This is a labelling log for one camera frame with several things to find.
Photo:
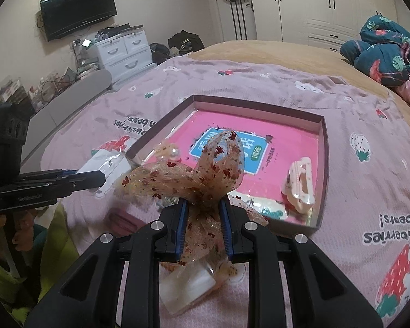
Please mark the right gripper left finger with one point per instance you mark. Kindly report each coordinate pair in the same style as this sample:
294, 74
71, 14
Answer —
115, 282

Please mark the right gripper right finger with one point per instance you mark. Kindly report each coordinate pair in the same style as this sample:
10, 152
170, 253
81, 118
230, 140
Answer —
291, 270

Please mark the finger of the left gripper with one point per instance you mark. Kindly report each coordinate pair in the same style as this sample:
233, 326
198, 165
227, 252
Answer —
46, 175
28, 195

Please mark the white earring card packet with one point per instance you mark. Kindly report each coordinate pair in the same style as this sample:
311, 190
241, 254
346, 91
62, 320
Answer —
111, 163

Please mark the clear plastic jewelry packet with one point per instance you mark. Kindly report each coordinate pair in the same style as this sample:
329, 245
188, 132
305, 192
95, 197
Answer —
186, 285

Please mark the cream hair claw clip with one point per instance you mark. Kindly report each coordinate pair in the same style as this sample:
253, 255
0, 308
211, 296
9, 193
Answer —
298, 186

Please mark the pearl bow hair clip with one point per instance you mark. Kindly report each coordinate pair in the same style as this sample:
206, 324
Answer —
169, 152

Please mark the maroon oval hair clip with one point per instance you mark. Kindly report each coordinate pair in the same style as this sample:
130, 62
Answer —
121, 223

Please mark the grey bed footboard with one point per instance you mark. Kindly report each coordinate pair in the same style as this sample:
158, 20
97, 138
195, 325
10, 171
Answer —
62, 108

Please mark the green garment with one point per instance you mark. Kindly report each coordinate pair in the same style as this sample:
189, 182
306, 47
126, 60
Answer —
51, 252

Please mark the white drawer cabinet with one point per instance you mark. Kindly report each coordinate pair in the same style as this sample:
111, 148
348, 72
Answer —
125, 56

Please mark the dark shallow cardboard box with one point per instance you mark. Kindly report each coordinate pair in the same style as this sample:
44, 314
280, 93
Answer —
142, 151

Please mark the pink book in box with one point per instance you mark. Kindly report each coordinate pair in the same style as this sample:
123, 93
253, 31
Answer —
269, 149

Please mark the black bag on floor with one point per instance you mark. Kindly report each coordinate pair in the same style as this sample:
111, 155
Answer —
180, 44

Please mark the teal floral quilt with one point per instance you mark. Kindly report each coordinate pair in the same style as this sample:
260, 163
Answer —
382, 52

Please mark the white wardrobe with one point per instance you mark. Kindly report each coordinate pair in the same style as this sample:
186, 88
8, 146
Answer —
319, 23

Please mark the wall mounted black television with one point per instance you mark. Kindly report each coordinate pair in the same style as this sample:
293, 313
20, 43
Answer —
62, 17

